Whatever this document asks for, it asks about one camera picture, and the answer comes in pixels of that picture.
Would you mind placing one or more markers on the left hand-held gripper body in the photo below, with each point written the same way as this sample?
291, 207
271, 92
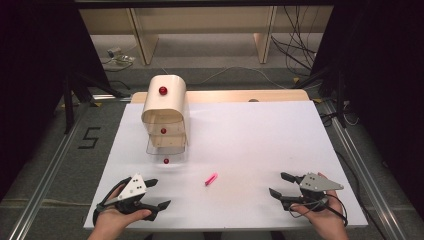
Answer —
135, 188

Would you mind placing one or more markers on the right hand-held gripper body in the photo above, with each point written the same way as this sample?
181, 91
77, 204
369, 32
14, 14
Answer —
316, 182

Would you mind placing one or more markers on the clear drawer with red knob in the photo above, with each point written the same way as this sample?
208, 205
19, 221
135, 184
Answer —
163, 131
166, 150

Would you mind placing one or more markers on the pink marker pen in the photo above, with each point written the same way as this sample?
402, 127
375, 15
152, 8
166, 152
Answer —
211, 179

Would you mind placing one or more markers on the rounded wooden drawer cabinet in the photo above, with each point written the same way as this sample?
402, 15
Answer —
168, 105

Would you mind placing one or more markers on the person's left hand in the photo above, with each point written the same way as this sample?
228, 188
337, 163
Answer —
111, 221

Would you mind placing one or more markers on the person's right hand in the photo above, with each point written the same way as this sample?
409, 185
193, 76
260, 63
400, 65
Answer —
328, 221

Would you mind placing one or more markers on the black tripod stand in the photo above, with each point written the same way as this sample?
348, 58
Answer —
69, 100
340, 96

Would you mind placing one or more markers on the grey power adapter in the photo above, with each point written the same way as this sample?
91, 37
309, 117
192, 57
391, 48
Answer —
114, 52

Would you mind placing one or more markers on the beige wooden desk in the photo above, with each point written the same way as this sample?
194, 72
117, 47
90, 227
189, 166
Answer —
200, 20

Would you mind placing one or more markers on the aluminium floor rail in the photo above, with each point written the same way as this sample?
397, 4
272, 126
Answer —
366, 180
43, 186

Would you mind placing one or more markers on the short aluminium rail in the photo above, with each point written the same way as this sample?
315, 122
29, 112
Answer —
111, 97

